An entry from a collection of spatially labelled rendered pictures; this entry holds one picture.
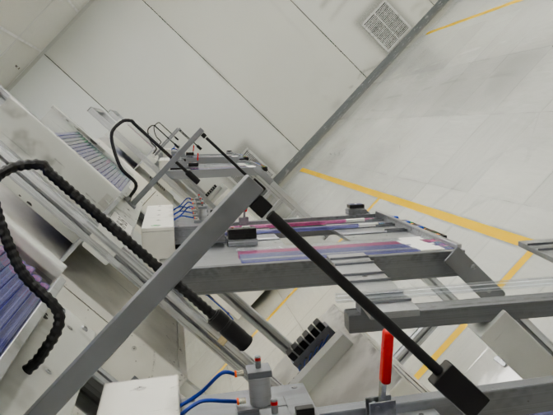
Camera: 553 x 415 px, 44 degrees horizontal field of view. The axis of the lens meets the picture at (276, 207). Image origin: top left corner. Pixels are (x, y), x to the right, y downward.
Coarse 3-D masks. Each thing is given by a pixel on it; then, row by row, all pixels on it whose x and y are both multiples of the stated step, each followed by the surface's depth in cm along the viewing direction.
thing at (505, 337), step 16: (496, 320) 112; (512, 320) 112; (480, 336) 112; (496, 336) 112; (512, 336) 112; (528, 336) 113; (496, 352) 113; (512, 352) 113; (528, 352) 113; (544, 352) 114; (512, 368) 114; (528, 368) 114; (544, 368) 114
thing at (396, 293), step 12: (396, 288) 101; (408, 288) 101; (420, 288) 101; (432, 288) 100; (444, 288) 101; (456, 288) 101; (468, 288) 101; (480, 288) 101; (492, 288) 101; (504, 288) 102; (516, 288) 102; (336, 300) 100; (348, 300) 99; (372, 300) 100
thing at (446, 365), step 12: (444, 360) 53; (444, 372) 52; (456, 372) 52; (432, 384) 52; (444, 384) 52; (456, 384) 52; (468, 384) 52; (456, 396) 52; (468, 396) 52; (480, 396) 52; (468, 408) 52; (480, 408) 53
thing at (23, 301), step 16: (0, 256) 66; (0, 272) 62; (32, 272) 69; (0, 288) 59; (16, 288) 62; (48, 288) 68; (0, 304) 56; (16, 304) 59; (32, 304) 61; (0, 320) 53; (16, 320) 56; (0, 336) 51; (0, 352) 49
